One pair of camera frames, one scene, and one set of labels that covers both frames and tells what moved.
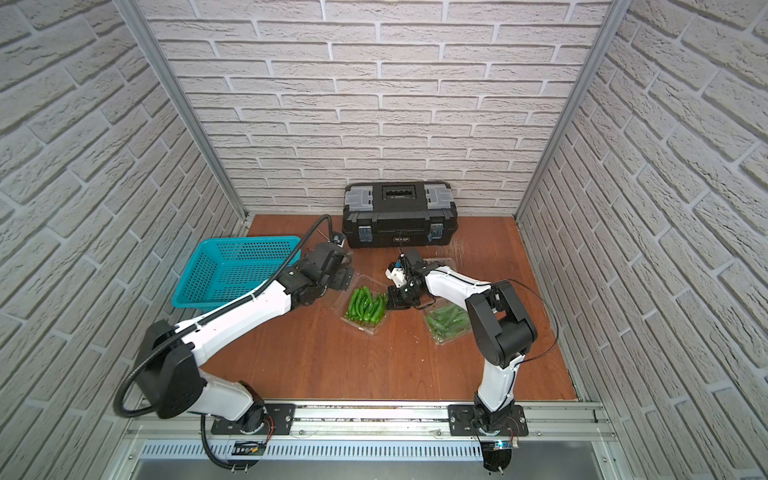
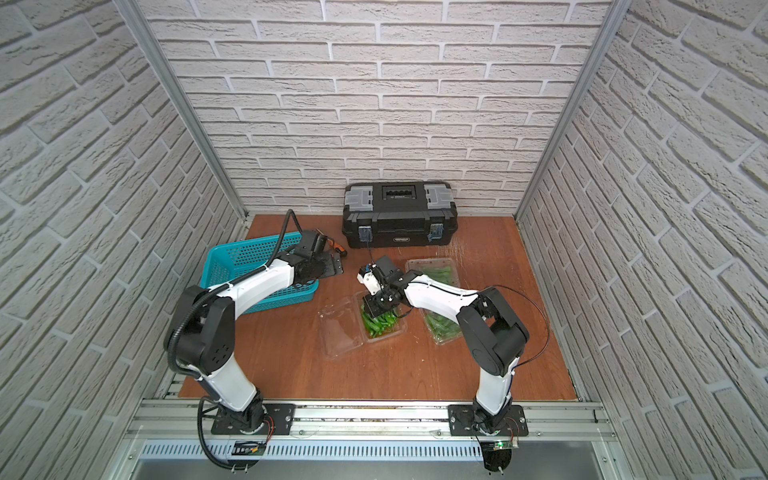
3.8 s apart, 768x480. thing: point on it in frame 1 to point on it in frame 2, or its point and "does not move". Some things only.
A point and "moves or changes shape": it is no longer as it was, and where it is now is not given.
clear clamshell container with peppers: x=363 y=304 moves or changes shape
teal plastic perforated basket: x=226 y=269 moves or changes shape
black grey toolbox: x=378 y=215 does not move
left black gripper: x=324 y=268 to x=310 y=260
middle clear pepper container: x=446 y=321 does not move
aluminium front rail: x=364 y=422 does not move
